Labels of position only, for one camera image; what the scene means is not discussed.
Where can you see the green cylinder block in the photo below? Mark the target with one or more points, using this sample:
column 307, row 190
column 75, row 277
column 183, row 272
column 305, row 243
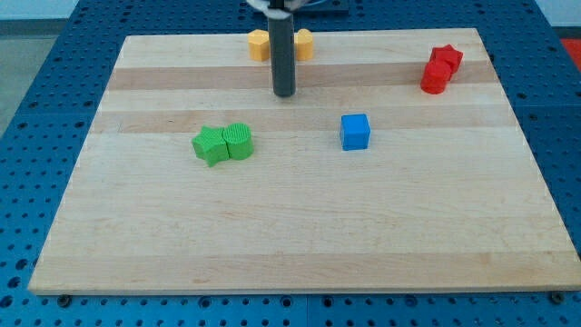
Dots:
column 239, row 141

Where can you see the blue cube block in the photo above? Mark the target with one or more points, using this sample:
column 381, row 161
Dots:
column 354, row 132

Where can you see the red cylinder block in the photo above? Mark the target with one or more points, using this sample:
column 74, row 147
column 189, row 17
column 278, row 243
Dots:
column 435, row 77

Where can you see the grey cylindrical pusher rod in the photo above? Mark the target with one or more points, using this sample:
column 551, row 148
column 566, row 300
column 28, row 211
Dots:
column 281, row 34

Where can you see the green star block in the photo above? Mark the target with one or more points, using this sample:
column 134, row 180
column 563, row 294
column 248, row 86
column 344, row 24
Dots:
column 210, row 145

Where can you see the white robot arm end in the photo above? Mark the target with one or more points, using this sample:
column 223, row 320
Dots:
column 272, row 4

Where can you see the red star block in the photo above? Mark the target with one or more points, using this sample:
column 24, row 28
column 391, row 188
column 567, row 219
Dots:
column 449, row 55

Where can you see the wooden board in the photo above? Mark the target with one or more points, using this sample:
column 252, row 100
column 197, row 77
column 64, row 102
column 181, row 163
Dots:
column 446, row 198

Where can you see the yellow heart block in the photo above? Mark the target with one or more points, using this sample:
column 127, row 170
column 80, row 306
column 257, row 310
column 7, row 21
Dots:
column 304, row 45

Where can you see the yellow hexagon block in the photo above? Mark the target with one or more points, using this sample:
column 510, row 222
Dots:
column 259, row 45

